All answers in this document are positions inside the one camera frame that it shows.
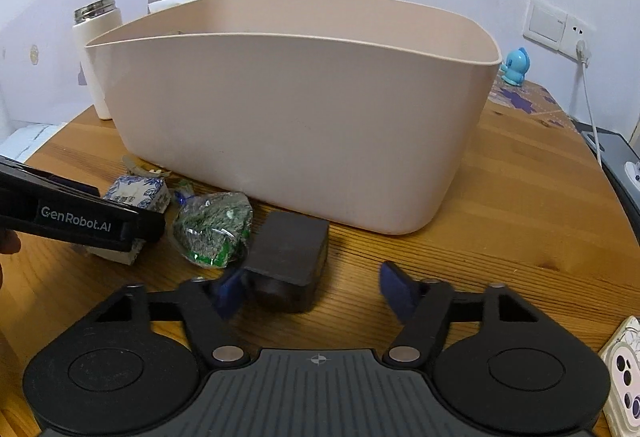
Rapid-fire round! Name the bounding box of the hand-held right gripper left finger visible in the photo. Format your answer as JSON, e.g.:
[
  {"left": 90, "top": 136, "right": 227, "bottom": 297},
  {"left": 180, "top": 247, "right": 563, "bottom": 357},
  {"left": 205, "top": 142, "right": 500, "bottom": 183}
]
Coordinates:
[{"left": 92, "top": 266, "right": 249, "bottom": 369}]

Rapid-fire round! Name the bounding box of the blue figurine toy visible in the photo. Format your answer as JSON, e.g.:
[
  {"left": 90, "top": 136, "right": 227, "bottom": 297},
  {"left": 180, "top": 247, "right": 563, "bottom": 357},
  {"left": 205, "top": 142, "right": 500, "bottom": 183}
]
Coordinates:
[{"left": 500, "top": 46, "right": 530, "bottom": 87}]

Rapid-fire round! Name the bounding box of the person's left hand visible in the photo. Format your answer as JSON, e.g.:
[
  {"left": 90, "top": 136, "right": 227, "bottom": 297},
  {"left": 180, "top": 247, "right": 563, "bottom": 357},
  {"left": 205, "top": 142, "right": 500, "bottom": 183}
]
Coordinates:
[{"left": 0, "top": 230, "right": 22, "bottom": 256}]

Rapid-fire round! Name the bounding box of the white wall switch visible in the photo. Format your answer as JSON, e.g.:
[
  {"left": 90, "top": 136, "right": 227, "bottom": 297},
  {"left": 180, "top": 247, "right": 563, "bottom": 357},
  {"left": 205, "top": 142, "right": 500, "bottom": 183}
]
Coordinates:
[{"left": 523, "top": 0, "right": 569, "bottom": 51}]

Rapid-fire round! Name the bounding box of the clear green snack packet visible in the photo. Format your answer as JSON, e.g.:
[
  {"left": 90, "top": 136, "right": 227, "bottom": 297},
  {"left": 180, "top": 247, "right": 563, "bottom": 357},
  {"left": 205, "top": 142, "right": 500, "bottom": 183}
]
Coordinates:
[{"left": 172, "top": 190, "right": 254, "bottom": 268}]

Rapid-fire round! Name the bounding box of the purple star patterned mat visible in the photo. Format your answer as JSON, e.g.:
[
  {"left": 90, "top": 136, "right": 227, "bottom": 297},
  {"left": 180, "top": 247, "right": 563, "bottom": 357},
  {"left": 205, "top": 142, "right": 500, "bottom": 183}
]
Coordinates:
[{"left": 487, "top": 76, "right": 582, "bottom": 134}]

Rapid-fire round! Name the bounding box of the white cased phone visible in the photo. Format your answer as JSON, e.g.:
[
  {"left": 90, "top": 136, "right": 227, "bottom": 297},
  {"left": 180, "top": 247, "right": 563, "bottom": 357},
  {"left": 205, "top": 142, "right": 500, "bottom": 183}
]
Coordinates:
[{"left": 599, "top": 315, "right": 640, "bottom": 437}]

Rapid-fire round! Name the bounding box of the small blue wrapper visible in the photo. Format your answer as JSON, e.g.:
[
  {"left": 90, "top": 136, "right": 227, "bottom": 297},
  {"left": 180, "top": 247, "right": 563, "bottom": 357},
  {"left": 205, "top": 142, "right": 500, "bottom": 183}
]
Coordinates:
[{"left": 171, "top": 178, "right": 195, "bottom": 206}]

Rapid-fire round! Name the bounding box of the beige plastic storage bin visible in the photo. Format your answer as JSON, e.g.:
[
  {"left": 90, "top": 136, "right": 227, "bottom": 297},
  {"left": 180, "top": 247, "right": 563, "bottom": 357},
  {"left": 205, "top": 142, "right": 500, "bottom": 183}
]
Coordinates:
[{"left": 84, "top": 0, "right": 503, "bottom": 237}]

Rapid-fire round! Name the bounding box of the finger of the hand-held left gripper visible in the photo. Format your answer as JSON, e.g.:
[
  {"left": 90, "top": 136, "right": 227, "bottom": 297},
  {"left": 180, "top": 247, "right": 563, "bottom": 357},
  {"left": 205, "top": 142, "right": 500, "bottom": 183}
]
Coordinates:
[
  {"left": 130, "top": 209, "right": 166, "bottom": 252},
  {"left": 0, "top": 156, "right": 101, "bottom": 199}
]

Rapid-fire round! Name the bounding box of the white power cable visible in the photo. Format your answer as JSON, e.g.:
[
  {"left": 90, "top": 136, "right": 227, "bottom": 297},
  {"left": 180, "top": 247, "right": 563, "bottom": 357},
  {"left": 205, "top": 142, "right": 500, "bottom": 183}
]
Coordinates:
[{"left": 580, "top": 62, "right": 602, "bottom": 164}]

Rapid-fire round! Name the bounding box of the black rectangular box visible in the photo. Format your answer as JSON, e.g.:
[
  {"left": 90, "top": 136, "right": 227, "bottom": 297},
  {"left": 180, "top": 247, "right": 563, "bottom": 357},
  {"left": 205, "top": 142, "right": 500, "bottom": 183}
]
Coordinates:
[{"left": 243, "top": 210, "right": 331, "bottom": 314}]

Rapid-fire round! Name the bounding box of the beige hair clip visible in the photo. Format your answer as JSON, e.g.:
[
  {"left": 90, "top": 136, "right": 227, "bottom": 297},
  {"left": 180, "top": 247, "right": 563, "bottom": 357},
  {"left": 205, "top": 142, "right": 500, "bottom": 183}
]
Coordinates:
[{"left": 122, "top": 155, "right": 172, "bottom": 179}]

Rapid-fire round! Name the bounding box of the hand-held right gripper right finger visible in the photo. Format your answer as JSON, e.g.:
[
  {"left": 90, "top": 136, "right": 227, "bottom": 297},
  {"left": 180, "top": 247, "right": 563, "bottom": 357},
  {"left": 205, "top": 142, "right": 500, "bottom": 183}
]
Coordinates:
[{"left": 379, "top": 261, "right": 544, "bottom": 369}]

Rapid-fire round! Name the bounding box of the white thermos bottle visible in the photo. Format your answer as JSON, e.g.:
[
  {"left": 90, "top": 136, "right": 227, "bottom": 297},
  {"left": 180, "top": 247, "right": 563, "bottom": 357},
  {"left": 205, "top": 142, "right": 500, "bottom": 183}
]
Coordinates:
[{"left": 72, "top": 0, "right": 124, "bottom": 121}]

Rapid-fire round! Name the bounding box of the blue white patterned box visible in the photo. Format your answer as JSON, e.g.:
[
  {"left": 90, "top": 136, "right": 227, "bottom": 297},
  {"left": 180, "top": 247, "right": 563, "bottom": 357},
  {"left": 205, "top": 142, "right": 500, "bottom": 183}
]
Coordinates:
[{"left": 86, "top": 174, "right": 169, "bottom": 266}]

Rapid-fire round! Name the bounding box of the dark grey device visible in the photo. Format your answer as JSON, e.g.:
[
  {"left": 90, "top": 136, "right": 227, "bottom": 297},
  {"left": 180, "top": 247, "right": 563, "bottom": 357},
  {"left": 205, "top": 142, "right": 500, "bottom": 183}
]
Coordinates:
[{"left": 580, "top": 129, "right": 640, "bottom": 198}]

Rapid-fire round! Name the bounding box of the white wall socket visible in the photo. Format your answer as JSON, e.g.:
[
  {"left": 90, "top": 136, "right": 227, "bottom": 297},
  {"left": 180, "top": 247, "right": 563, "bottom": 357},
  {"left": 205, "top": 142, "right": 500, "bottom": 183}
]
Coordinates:
[{"left": 564, "top": 14, "right": 596, "bottom": 59}]

